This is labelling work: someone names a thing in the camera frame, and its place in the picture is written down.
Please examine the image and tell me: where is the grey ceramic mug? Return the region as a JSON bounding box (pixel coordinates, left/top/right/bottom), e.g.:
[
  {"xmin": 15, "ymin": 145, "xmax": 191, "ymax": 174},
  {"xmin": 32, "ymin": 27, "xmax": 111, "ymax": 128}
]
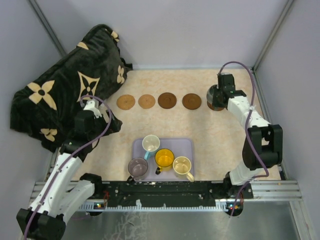
[{"xmin": 206, "ymin": 84, "xmax": 219, "ymax": 105}]

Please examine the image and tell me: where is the brown wooden coaster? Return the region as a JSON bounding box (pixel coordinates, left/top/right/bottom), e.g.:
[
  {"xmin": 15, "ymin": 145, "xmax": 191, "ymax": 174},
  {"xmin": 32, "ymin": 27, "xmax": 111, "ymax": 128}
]
[{"xmin": 182, "ymin": 93, "xmax": 202, "ymax": 110}]

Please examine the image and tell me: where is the dark woven rattan coaster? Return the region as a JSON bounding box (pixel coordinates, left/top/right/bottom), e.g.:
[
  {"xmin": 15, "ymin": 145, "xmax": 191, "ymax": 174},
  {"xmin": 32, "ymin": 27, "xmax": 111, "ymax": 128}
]
[{"xmin": 116, "ymin": 94, "xmax": 136, "ymax": 110}]

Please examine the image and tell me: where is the dark wooden coaster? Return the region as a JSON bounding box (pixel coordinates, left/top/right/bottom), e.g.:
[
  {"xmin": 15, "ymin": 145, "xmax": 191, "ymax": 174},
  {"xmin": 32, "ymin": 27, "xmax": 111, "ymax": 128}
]
[{"xmin": 157, "ymin": 92, "xmax": 177, "ymax": 109}]

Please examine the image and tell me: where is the light woven rattan coaster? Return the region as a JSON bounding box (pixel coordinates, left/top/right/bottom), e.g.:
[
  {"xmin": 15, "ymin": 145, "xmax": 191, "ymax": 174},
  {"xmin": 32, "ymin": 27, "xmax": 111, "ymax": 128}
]
[{"xmin": 138, "ymin": 94, "xmax": 156, "ymax": 109}]

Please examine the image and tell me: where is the cream mug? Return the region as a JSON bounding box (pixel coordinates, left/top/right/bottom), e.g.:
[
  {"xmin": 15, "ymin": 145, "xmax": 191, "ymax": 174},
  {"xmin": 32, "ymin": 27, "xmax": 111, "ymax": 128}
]
[{"xmin": 172, "ymin": 156, "xmax": 195, "ymax": 182}]

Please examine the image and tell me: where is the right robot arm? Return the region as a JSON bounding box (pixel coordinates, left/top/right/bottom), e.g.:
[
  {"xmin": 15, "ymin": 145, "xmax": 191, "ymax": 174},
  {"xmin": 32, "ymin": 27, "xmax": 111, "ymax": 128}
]
[{"xmin": 206, "ymin": 73, "xmax": 283, "ymax": 198}]

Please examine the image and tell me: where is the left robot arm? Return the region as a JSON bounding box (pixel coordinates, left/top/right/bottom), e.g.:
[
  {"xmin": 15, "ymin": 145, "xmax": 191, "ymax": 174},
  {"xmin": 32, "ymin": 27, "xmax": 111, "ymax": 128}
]
[{"xmin": 16, "ymin": 108, "xmax": 122, "ymax": 240}]

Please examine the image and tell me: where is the black floral blanket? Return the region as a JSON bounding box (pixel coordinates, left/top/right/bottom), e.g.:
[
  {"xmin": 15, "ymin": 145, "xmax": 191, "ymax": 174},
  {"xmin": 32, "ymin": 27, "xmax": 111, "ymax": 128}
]
[{"xmin": 10, "ymin": 24, "xmax": 133, "ymax": 152}]

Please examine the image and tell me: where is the purple glass mug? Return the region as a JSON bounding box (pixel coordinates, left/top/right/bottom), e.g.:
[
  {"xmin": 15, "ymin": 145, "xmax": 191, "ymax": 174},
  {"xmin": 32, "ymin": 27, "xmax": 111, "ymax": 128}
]
[{"xmin": 127, "ymin": 157, "xmax": 149, "ymax": 182}]

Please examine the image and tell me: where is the yellow mug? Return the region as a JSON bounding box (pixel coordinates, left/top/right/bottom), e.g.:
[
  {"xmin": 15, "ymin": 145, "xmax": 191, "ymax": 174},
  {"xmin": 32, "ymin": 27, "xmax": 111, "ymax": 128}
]
[{"xmin": 154, "ymin": 148, "xmax": 175, "ymax": 175}]

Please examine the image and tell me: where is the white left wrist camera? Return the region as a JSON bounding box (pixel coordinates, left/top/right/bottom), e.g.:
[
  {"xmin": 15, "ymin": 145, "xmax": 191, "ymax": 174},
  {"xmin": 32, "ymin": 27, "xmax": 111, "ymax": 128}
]
[{"xmin": 83, "ymin": 99, "xmax": 103, "ymax": 119}]

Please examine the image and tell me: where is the white mug blue handle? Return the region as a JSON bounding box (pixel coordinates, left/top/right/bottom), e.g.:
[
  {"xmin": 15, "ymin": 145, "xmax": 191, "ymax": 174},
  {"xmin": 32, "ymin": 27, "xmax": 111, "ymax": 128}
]
[{"xmin": 142, "ymin": 134, "xmax": 161, "ymax": 160}]

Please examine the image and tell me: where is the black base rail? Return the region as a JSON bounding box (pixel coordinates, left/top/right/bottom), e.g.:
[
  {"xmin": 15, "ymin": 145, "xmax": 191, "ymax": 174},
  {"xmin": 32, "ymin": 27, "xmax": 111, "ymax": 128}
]
[{"xmin": 88, "ymin": 181, "xmax": 241, "ymax": 208}]

